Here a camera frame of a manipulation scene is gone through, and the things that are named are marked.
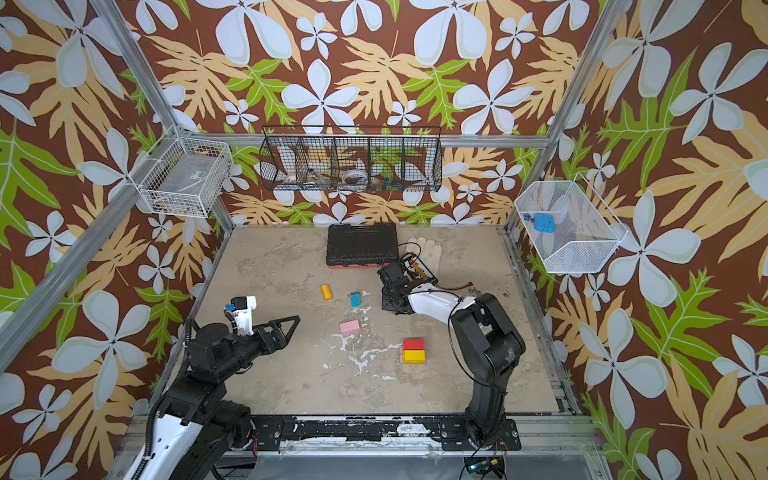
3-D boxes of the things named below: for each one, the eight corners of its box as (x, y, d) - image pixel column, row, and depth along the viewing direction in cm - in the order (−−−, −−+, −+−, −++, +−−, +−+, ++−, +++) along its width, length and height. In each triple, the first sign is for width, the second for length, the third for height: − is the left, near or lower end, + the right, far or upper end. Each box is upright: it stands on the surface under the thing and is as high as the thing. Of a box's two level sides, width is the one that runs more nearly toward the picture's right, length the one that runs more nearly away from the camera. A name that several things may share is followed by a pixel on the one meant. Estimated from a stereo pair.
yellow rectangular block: (403, 365, 87) (404, 358, 83) (403, 356, 89) (404, 349, 85) (424, 365, 87) (426, 358, 83) (423, 356, 89) (426, 349, 85)
